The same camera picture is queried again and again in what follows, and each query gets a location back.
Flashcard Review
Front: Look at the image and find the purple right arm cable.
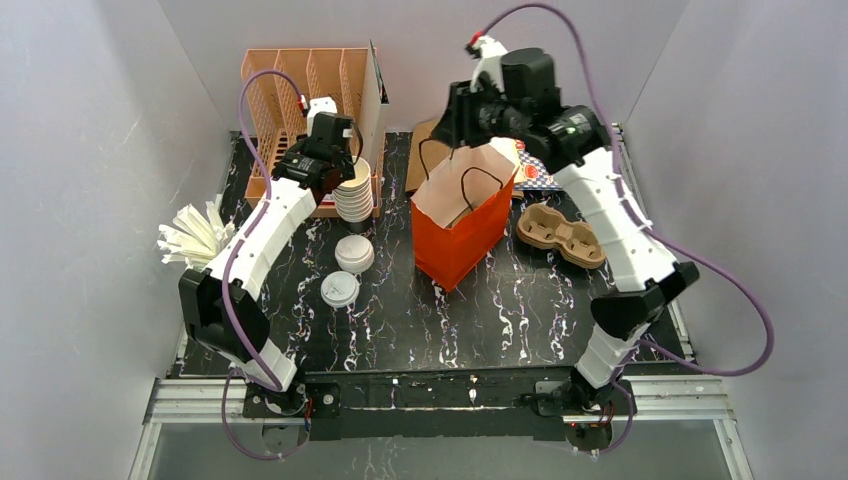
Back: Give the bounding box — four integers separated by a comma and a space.
473, 1, 776, 458

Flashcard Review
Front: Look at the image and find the pink desk organizer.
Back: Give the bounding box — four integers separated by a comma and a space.
241, 45, 390, 217

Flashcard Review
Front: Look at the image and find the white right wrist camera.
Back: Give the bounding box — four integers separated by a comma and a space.
467, 32, 508, 92

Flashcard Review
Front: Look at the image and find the single brown pulp cup carrier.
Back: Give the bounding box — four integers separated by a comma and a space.
445, 207, 474, 229

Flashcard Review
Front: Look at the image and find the orange paper bag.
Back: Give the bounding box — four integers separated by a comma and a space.
411, 142, 517, 292

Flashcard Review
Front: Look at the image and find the stack of white paper cups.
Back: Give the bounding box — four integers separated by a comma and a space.
332, 156, 375, 234

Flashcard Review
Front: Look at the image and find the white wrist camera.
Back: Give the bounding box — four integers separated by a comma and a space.
306, 96, 338, 135
467, 32, 508, 92

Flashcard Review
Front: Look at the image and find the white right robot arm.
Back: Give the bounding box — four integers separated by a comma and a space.
432, 36, 699, 401

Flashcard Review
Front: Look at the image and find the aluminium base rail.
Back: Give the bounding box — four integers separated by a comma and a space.
144, 375, 736, 424

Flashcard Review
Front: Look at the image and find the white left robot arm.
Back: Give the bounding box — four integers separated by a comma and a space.
178, 112, 361, 392

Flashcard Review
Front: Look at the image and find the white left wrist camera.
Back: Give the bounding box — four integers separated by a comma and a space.
306, 96, 338, 135

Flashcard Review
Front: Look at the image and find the white lid stack upper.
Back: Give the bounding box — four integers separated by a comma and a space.
335, 235, 375, 274

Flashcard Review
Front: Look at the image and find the white wrapped straws bundle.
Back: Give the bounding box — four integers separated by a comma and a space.
156, 194, 235, 271

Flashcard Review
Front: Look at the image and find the blue checkered paper bag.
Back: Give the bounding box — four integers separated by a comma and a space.
514, 140, 560, 191

